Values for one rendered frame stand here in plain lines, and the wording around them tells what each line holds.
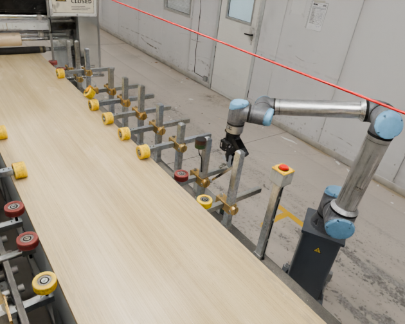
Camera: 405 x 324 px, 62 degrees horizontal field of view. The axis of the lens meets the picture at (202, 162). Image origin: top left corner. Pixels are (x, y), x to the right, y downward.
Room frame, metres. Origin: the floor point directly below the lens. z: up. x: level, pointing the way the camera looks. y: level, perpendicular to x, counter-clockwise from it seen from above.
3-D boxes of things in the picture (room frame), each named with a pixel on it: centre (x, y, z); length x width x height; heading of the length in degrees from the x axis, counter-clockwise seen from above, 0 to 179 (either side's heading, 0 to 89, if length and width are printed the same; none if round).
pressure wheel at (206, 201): (1.37, -0.04, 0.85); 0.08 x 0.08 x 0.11
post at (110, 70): (2.58, 0.80, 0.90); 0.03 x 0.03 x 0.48; 41
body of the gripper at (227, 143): (1.61, -0.14, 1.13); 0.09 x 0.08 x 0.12; 40
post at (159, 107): (2.01, 0.31, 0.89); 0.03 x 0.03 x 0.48; 41
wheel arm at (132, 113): (2.24, 0.49, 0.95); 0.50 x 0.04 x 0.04; 131
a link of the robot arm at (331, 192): (1.67, -0.81, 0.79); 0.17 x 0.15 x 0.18; 172
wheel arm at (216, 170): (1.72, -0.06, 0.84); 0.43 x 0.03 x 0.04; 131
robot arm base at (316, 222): (1.68, -0.82, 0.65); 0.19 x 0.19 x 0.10
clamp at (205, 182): (1.64, 0.00, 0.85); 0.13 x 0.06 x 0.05; 41
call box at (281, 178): (1.24, -0.34, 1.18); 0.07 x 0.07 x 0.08; 41
